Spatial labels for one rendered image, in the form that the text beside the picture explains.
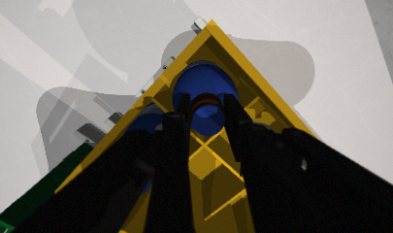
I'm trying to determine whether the yellow divided crate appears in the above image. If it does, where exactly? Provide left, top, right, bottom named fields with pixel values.
left=54, top=20, right=316, bottom=233

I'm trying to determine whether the green divided crate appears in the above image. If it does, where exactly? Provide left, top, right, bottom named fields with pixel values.
left=0, top=142, right=94, bottom=233

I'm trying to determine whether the blue bottle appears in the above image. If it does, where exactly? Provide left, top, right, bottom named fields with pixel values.
left=123, top=102, right=165, bottom=194
left=172, top=60, right=239, bottom=136

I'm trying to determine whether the white bottle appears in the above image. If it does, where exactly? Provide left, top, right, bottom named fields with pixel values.
left=302, top=159, right=307, bottom=170

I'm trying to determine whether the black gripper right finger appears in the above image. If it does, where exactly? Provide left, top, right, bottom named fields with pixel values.
left=223, top=94, right=393, bottom=233

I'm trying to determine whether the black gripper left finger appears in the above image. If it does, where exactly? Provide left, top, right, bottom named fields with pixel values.
left=10, top=94, right=196, bottom=233

